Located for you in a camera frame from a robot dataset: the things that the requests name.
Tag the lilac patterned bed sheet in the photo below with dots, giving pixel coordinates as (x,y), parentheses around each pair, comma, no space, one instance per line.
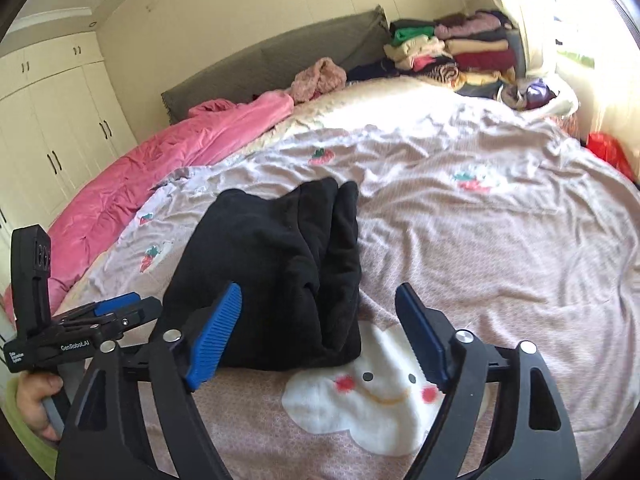
(504,223)

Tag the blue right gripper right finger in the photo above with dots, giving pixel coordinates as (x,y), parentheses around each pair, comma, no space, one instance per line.
(428,333)

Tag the stack of folded clothes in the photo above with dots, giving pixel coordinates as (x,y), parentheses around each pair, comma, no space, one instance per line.
(473,54)

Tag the red plastic bag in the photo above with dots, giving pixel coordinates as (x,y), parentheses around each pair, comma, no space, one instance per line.
(607,148)

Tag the white wardrobe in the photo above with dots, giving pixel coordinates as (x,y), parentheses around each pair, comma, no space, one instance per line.
(61,126)

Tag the black long-sleeve shirt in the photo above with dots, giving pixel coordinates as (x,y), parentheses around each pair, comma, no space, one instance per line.
(296,261)

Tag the green clothing of person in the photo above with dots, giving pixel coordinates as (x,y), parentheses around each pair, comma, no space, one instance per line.
(43,453)

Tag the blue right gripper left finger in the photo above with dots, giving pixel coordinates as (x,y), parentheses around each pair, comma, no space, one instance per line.
(208,331)

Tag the purple white garment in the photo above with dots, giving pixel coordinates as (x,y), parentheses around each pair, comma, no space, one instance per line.
(548,95)

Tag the person's left hand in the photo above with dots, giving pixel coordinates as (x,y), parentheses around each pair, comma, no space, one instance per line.
(32,390)

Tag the pink fuzzy garment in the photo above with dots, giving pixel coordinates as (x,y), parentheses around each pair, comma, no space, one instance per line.
(317,80)

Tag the grey quilted headboard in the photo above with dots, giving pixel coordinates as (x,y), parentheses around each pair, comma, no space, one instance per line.
(350,41)

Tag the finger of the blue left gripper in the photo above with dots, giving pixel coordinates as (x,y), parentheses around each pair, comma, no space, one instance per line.
(105,307)

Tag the pink quilted duvet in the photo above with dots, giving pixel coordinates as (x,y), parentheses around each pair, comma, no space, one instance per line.
(93,220)

